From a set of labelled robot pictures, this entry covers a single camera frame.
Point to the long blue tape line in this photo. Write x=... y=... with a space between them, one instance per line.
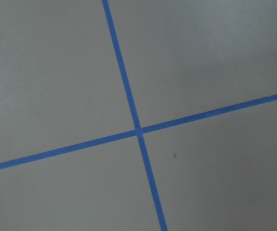
x=135 y=118

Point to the crossing blue tape line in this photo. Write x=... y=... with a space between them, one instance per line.
x=131 y=133

